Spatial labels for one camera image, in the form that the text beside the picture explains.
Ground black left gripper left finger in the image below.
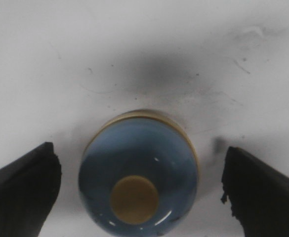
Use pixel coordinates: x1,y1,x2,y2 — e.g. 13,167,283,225
0,142,62,237

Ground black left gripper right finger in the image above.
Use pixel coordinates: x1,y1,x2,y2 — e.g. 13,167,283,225
221,147,289,237

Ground blue desk call bell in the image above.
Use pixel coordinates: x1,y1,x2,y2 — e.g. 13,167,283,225
78,110,199,237

